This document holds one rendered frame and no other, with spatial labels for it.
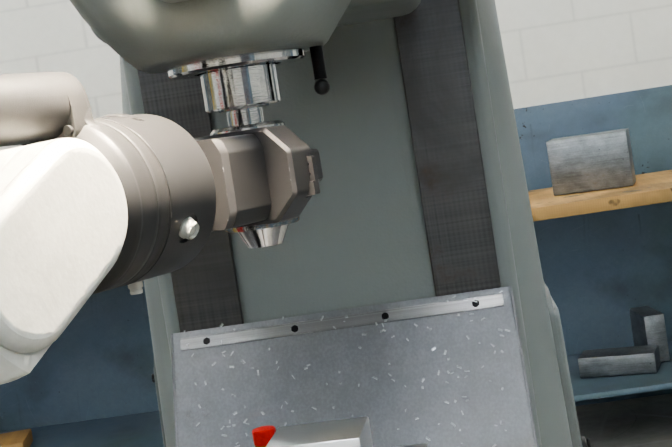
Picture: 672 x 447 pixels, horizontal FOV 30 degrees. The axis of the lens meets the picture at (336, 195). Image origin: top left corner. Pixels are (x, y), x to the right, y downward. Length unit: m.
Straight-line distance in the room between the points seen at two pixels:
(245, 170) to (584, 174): 3.81
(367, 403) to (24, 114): 0.60
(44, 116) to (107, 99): 4.54
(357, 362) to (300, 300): 0.08
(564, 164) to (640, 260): 0.73
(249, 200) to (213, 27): 0.10
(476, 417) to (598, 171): 3.39
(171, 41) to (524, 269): 0.56
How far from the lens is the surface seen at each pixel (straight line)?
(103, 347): 5.24
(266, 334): 1.16
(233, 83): 0.76
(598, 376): 4.54
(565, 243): 5.01
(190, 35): 0.70
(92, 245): 0.56
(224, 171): 0.68
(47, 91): 0.62
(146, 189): 0.62
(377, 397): 1.13
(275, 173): 0.71
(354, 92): 1.15
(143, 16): 0.71
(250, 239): 0.77
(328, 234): 1.16
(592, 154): 4.47
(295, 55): 0.76
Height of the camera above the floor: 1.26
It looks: 3 degrees down
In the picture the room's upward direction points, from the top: 9 degrees counter-clockwise
